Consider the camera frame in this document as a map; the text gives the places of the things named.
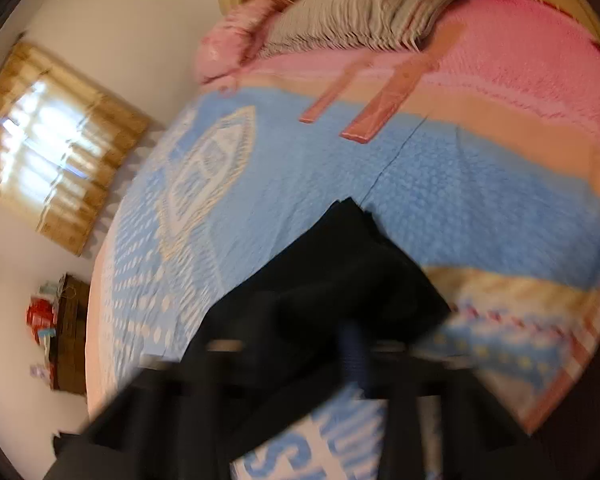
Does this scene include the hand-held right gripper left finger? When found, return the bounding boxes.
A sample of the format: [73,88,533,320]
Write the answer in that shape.
[55,342,261,480]

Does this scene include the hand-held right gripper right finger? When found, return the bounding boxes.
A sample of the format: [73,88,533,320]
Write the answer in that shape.
[339,326,547,480]

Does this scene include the black pants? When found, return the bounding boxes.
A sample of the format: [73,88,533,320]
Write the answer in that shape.
[180,197,453,401]

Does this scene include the brown wooden desk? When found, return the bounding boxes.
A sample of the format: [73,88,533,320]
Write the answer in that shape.
[47,272,92,394]

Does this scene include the red gift bag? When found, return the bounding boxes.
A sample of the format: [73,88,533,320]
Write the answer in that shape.
[26,297,57,337]

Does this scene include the pink and blue printed blanket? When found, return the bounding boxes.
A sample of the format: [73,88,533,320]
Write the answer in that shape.
[86,0,600,480]

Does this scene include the wide beige patterned curtain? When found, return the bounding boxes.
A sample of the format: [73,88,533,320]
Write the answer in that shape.
[0,40,153,257]

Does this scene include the pink pillow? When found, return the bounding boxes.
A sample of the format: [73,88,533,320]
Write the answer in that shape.
[195,0,287,86]

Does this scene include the striped pillow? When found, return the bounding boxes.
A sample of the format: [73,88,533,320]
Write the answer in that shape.
[260,0,491,56]

